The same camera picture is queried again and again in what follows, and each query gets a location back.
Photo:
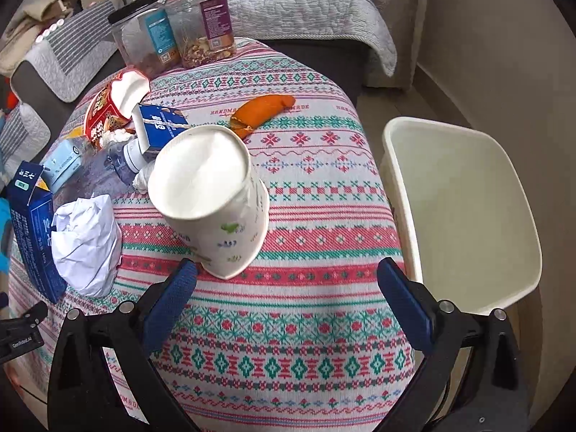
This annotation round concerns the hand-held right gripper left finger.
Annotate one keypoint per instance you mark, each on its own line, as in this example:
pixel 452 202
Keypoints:
pixel 173 289

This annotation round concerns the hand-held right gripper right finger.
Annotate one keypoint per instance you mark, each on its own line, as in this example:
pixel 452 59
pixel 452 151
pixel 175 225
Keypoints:
pixel 407 299

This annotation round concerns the white paper cup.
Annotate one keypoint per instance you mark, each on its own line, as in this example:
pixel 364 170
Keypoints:
pixel 211 198

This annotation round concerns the cream plastic trash bin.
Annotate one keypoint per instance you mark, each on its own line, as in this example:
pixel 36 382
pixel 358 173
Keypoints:
pixel 468 216

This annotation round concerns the dark blue carton box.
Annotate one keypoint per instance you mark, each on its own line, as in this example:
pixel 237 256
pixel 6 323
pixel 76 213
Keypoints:
pixel 33 238

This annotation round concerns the crumpled white paper ball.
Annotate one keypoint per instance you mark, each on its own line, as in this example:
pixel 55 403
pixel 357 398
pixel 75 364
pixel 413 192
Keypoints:
pixel 85 245

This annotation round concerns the patterned knit tablecloth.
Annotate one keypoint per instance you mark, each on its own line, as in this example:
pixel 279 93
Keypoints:
pixel 292 306

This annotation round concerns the small crumpled white tissue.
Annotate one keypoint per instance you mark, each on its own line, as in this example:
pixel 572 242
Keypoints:
pixel 143 177

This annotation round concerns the clear plastic water bottle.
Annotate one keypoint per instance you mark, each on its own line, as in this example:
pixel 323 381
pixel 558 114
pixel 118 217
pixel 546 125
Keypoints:
pixel 110 166

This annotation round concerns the small blue milk carton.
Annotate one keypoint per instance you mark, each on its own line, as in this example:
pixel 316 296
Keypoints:
pixel 157 128

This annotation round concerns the light blue tissue pack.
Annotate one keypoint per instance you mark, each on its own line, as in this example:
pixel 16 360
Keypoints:
pixel 63 164

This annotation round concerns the red instant noodle cup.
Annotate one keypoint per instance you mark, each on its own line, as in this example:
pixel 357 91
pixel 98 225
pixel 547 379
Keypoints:
pixel 105 114

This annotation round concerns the orange snack wrapper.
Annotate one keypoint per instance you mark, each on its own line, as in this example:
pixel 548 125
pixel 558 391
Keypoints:
pixel 258 111

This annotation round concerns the clear jar with blue label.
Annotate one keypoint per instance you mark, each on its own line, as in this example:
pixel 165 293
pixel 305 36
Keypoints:
pixel 139 40

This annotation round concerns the clear jar with purple label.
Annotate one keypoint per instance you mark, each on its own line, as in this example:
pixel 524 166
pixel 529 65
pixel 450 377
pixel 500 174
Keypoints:
pixel 200 20

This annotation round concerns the grey striped quilted sofa cover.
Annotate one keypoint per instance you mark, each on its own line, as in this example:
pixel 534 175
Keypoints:
pixel 288 13

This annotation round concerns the beige cloth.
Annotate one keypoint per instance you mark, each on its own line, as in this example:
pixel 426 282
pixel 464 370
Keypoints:
pixel 33 22

